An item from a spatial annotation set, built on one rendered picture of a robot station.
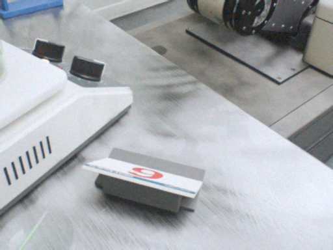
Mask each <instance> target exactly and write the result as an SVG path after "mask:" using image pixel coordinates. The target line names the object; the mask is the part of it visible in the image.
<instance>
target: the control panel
mask: <svg viewBox="0 0 333 250"><path fill-rule="evenodd" d="M19 49H21V48H19ZM21 50H23V51H25V52H27V53H29V54H31V55H32V52H33V51H34V50H33V49H21ZM49 64H52V65H53V66H60V67H62V70H64V71H65V73H66V75H67V76H68V81H71V82H72V83H75V84H76V85H79V86H80V87H128V86H126V85H124V84H122V83H119V82H117V81H115V80H113V79H110V78H108V77H106V76H101V81H88V80H85V79H80V78H78V77H75V76H73V74H71V73H70V69H71V65H72V61H71V59H69V58H66V57H62V62H61V63H55V62H49Z"/></svg>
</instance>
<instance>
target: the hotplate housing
mask: <svg viewBox="0 0 333 250"><path fill-rule="evenodd" d="M132 102H133V93H132V91H131V90H130V87H80V86H79V85H76V84H75V83H72V82H71V81H68V83H67V84H66V86H65V87H63V88H62V90H60V91H58V92H57V93H55V94H54V95H52V96H50V97H49V98H47V99H46V100H44V101H43V102H41V103H39V105H37V106H36V107H34V108H32V109H30V110H29V111H28V112H26V113H24V114H23V115H22V116H20V117H18V118H16V119H14V121H12V122H11V123H10V124H8V125H6V126H5V127H3V128H1V129H0V215H1V214H2V213H3V212H5V211H6V210H7V209H8V208H10V207H11V206H13V205H14V204H15V203H16V202H18V201H19V200H20V199H21V198H22V197H23V196H24V195H25V194H26V193H28V192H29V191H30V190H32V189H33V188H35V187H36V186H37V185H38V184H39V183H40V182H42V181H43V179H44V178H46V177H47V176H49V175H50V174H51V173H52V172H54V171H55V170H56V169H58V168H59V167H60V166H61V165H62V164H63V163H64V162H66V161H67V160H68V159H70V158H71V157H72V156H73V155H74V154H76V153H77V152H78V151H80V150H81V149H82V148H83V147H84V146H85V145H87V144H88V143H89V142H91V140H93V139H94V138H95V137H96V136H98V135H99V134H100V133H101V132H102V131H103V130H105V129H106V128H107V127H108V126H110V125H111V124H113V123H114V122H115V121H116V120H118V119H119V117H121V116H122V115H123V114H124V113H125V112H126V111H129V110H130V109H131V103H132Z"/></svg>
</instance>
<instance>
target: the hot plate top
mask: <svg viewBox="0 0 333 250"><path fill-rule="evenodd" d="M1 41H2V45H3V49H4V52H5V57H6V61H7V66H8V73H7V77H6V78H5V80H4V81H3V82H2V83H1V84H0V129H1V128H3V127H5V126H6V125H8V124H10V123H11V122H12V121H14V119H16V118H18V117H20V116H22V115H23V114H24V113H26V112H28V111H29V110H30V109H32V108H34V107H36V106H37V105H39V103H41V102H43V101H44V100H46V99H47V98H49V97H50V96H52V95H54V94H55V93H57V92H58V91H60V90H62V88H63V87H65V86H66V84H67V83H68V76H67V75H66V73H65V71H64V70H61V69H60V68H57V67H56V66H53V65H52V64H49V63H47V62H45V61H43V60H41V59H40V58H38V57H35V56H33V55H31V54H29V53H27V52H25V51H23V50H21V49H19V48H17V47H14V46H11V45H10V44H7V42H5V41H3V40H1Z"/></svg>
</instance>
